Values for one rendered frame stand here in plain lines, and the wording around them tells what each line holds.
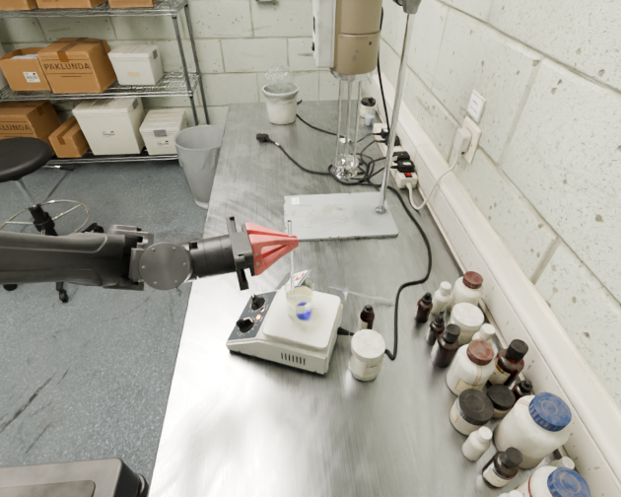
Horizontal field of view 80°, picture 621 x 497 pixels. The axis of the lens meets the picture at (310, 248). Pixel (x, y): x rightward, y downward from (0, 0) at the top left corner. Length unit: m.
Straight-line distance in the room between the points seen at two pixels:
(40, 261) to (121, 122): 2.44
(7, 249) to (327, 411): 0.51
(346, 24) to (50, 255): 0.62
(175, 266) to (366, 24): 0.57
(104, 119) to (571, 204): 2.63
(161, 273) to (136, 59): 2.34
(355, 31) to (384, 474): 0.76
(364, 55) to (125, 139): 2.27
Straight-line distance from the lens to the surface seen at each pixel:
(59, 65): 2.82
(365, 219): 1.03
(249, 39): 2.92
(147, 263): 0.47
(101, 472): 1.18
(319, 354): 0.66
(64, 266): 0.46
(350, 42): 0.81
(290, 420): 0.69
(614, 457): 0.69
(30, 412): 1.84
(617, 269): 0.67
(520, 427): 0.65
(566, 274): 0.74
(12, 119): 3.14
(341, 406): 0.70
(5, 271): 0.41
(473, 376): 0.69
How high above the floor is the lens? 1.38
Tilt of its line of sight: 42 degrees down
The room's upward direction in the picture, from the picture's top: straight up
